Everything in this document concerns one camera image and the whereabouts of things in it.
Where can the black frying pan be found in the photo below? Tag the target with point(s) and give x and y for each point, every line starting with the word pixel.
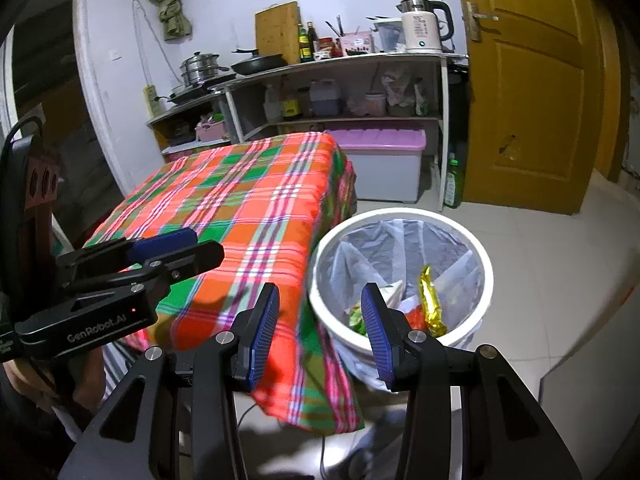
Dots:
pixel 257 64

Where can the plaid tablecloth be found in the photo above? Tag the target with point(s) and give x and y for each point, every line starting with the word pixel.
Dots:
pixel 240 200

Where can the white round bin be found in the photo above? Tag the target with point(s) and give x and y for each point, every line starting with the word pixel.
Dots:
pixel 320 270

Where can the white plastic bottle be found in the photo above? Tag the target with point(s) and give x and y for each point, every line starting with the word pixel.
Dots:
pixel 272 105

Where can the dark sauce bottle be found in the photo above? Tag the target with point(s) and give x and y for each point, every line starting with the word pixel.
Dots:
pixel 312 40

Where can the red sauce jar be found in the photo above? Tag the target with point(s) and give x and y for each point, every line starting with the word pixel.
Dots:
pixel 337 48
pixel 325 46

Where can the white trash bin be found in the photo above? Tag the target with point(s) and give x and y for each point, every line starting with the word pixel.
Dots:
pixel 380 245

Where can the black induction cooker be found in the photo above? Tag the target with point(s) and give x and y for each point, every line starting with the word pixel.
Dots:
pixel 200 88

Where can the white electric kettle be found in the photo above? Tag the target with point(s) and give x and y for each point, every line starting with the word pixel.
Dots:
pixel 422 30

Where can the brown wooden chair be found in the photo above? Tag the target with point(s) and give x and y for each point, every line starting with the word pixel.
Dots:
pixel 45 180

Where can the white metal shelf unit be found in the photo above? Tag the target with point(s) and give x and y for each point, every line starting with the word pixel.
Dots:
pixel 350 60

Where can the low wooden shelf unit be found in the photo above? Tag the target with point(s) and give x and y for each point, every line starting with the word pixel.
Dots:
pixel 170 112

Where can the green snack packet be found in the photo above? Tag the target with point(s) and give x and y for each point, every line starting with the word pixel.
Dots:
pixel 356 320

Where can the stainless steamer pot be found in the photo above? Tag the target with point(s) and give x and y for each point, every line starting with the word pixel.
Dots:
pixel 200 67

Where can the yellow power strip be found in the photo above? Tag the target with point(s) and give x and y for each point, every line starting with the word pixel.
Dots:
pixel 149 97

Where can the crumpled plastic bags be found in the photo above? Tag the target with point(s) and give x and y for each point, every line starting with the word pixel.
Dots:
pixel 400 90

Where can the yellow label bottle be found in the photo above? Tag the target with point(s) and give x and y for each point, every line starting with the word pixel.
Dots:
pixel 290 107

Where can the hanging green cloth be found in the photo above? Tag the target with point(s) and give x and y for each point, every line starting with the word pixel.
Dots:
pixel 167 5

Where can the dark jar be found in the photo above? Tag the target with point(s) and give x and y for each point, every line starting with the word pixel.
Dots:
pixel 304 105

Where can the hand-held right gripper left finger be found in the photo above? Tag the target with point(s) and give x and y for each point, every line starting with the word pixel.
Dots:
pixel 262 335

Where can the shiny gold wrapper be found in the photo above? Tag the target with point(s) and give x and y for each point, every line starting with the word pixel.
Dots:
pixel 432 305

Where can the green oil bottle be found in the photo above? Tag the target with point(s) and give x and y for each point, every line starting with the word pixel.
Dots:
pixel 303 42

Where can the person's striped clothing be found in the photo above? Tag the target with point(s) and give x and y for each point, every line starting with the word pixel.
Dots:
pixel 117 370

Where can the small round container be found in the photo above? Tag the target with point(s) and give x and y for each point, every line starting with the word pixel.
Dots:
pixel 375 102

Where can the bundle of dark utensils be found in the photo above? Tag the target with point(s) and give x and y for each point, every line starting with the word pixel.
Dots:
pixel 337 27

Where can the yellow wooden door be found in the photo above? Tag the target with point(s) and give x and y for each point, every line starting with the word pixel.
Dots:
pixel 530 85

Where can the wooden cutting board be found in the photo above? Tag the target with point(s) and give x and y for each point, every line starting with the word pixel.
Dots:
pixel 277 35

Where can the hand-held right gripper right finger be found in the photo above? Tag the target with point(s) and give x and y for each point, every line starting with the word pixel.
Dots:
pixel 377 335

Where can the pink utensil holder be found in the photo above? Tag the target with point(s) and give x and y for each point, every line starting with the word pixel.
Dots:
pixel 357 44

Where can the grey plastic jug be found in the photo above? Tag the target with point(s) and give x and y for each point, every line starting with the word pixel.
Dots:
pixel 325 97

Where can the purple lidded storage box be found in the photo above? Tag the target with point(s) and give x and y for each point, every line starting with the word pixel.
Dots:
pixel 380 140

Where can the clear lidded container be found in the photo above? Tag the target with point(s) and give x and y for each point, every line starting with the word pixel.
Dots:
pixel 390 35

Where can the pink basket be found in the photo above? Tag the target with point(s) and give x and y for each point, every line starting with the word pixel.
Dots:
pixel 212 130

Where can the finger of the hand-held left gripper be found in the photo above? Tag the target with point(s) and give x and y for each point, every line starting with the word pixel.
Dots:
pixel 165 242
pixel 200 257

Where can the gold and red packet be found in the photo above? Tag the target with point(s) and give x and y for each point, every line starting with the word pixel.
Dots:
pixel 415 317

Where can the cream printed card packet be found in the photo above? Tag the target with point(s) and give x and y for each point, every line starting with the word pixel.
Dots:
pixel 395 292

